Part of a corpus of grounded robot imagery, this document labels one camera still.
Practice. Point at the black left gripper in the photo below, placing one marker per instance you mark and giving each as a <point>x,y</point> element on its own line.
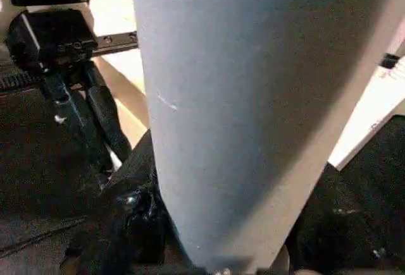
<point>53,38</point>

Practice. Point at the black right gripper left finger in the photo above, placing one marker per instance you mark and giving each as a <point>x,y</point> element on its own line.
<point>133,211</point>

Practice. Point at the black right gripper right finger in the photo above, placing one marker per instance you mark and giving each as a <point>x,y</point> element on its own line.
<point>348,224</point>

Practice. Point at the white plastic table top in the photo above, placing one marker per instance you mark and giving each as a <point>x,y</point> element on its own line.
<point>110,12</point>

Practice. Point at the white plastic table leg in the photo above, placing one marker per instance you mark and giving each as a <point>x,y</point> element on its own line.
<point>246,98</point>

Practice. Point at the black mat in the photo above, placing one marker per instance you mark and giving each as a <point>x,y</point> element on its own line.
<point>38,161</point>

